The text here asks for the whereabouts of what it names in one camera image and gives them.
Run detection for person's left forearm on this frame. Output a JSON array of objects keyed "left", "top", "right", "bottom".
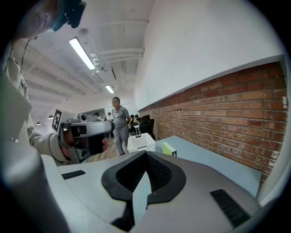
[{"left": 28, "top": 127, "right": 69, "bottom": 167}]

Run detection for white ceiling pipes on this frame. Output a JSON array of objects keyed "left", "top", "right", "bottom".
[{"left": 90, "top": 46, "right": 144, "bottom": 69}]

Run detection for long ceiling light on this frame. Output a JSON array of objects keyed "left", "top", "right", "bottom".
[{"left": 69, "top": 37, "right": 96, "bottom": 71}]

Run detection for white perforated plastic basket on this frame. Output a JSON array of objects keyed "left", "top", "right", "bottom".
[{"left": 126, "top": 133, "right": 156, "bottom": 153}]

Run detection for person's beige hoodie torso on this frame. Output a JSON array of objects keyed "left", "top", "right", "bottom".
[{"left": 0, "top": 45, "right": 41, "bottom": 160}]

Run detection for black office chair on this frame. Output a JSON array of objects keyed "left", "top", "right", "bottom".
[{"left": 139, "top": 115, "right": 156, "bottom": 141}]

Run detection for black head camera mount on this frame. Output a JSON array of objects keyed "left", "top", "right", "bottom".
[{"left": 67, "top": 0, "right": 87, "bottom": 29}]

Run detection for teal face mask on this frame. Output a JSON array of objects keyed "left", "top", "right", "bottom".
[{"left": 51, "top": 6, "right": 71, "bottom": 32}]

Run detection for black lanyard cord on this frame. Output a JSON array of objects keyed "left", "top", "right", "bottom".
[{"left": 19, "top": 37, "right": 38, "bottom": 87}]

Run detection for person's head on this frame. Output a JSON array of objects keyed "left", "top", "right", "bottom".
[{"left": 11, "top": 0, "right": 69, "bottom": 44}]

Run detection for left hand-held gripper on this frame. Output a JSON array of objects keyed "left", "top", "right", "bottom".
[{"left": 51, "top": 109, "right": 115, "bottom": 164}]

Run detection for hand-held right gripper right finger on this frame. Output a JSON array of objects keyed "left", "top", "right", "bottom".
[{"left": 134, "top": 151, "right": 262, "bottom": 233}]

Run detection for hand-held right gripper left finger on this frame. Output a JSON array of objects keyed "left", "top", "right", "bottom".
[{"left": 40, "top": 150, "right": 150, "bottom": 233}]

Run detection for person's left hand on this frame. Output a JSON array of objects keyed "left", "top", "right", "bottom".
[{"left": 59, "top": 132, "right": 77, "bottom": 159}]

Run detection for green white carton box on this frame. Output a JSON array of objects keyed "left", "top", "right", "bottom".
[{"left": 161, "top": 141, "right": 177, "bottom": 157}]

